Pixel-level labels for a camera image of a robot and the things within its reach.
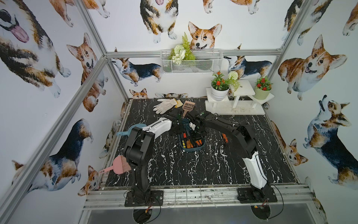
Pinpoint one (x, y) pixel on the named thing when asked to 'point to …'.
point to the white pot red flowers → (219, 88)
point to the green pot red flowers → (262, 88)
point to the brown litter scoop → (188, 106)
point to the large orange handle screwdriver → (199, 142)
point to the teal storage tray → (188, 141)
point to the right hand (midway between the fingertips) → (194, 139)
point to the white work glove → (164, 106)
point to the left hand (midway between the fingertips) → (182, 128)
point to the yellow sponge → (179, 104)
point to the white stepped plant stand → (241, 101)
